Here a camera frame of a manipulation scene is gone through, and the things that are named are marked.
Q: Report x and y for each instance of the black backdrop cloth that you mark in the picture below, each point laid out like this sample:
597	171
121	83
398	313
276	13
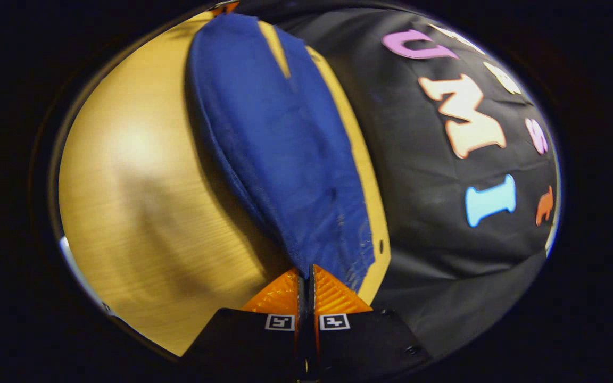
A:
423	255

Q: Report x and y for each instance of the blue denim jeans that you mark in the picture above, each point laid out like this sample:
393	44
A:
280	143

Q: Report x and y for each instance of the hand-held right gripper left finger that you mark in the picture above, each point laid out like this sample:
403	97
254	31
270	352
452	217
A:
248	340

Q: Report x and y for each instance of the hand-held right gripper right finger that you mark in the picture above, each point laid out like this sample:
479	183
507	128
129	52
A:
365	340

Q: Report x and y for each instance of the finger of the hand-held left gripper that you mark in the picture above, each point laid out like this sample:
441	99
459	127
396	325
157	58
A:
226	7

